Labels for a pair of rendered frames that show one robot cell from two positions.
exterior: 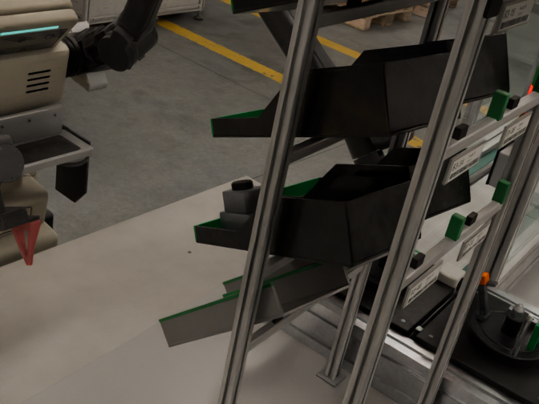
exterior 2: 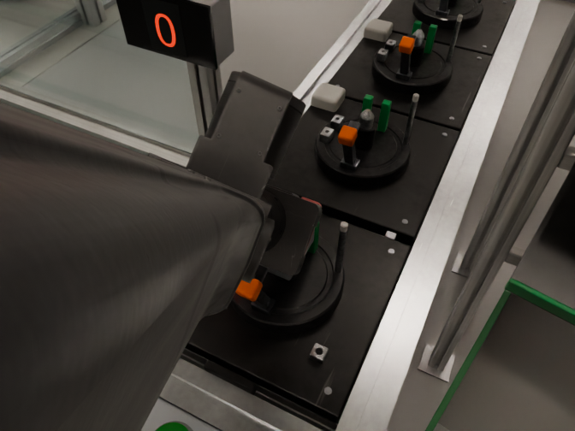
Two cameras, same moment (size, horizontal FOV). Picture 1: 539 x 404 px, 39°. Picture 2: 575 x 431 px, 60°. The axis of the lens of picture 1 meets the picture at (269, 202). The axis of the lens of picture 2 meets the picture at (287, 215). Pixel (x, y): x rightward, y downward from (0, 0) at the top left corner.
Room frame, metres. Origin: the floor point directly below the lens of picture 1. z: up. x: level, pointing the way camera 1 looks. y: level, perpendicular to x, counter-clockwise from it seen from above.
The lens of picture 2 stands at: (1.27, 0.09, 1.47)
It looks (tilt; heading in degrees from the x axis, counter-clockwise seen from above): 49 degrees down; 265
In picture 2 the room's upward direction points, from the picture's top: straight up
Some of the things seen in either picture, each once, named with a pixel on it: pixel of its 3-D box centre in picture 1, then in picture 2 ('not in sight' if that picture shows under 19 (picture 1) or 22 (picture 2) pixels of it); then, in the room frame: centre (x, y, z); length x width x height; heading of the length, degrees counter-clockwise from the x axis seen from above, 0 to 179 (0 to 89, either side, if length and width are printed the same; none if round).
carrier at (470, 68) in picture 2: not in sight; (415, 50); (0.98, -0.67, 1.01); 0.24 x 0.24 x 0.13; 59
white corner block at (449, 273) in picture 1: (449, 278); not in sight; (1.28, -0.37, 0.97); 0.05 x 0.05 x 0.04; 59
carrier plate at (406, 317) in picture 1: (381, 277); (285, 285); (1.25, -0.24, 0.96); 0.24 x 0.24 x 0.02; 59
